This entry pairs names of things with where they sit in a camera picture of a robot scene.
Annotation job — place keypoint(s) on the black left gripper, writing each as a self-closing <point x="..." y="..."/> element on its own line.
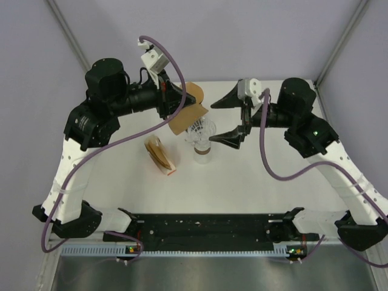
<point x="168" y="94"/>

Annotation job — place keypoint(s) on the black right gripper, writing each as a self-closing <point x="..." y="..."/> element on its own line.
<point x="234" y="137"/>

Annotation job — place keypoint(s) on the brown paper coffee filter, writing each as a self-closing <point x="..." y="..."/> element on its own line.
<point x="196" y="91"/>

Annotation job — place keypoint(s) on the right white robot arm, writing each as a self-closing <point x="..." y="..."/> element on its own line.
<point x="363" y="223"/>

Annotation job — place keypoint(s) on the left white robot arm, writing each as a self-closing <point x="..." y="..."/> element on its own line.
<point x="110" y="94"/>

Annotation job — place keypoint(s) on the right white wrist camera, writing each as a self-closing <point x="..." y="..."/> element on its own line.
<point x="250" y="90"/>

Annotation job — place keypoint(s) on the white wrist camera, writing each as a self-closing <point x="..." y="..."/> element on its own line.
<point x="250" y="90"/>
<point x="154" y="60"/>

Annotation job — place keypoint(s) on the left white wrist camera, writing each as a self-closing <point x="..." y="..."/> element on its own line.
<point x="154" y="60"/>

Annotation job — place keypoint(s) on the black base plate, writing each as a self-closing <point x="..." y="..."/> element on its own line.
<point x="211" y="231"/>

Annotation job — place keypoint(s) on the aluminium frame rail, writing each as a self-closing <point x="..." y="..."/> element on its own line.
<point x="83" y="55"/>

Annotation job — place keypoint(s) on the grey cable duct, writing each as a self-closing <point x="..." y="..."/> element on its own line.
<point x="126" y="251"/>

